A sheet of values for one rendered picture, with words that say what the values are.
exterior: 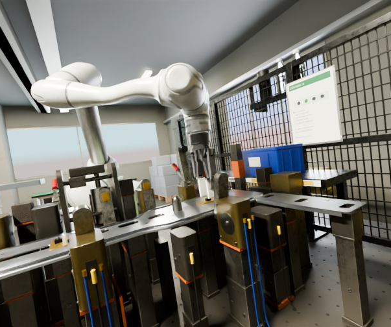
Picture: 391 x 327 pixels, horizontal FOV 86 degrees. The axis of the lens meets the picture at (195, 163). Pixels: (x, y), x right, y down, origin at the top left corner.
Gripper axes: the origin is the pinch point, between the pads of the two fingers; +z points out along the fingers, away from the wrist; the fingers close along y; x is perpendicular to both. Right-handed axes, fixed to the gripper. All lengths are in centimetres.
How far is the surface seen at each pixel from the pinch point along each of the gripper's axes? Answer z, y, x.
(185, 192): 2.1, -13.1, -2.2
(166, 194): 81, -465, 166
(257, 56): -165, -189, 258
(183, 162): -10.2, -15.3, 0.1
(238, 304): 28.4, 20.6, -8.3
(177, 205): 3.0, 1.4, -13.2
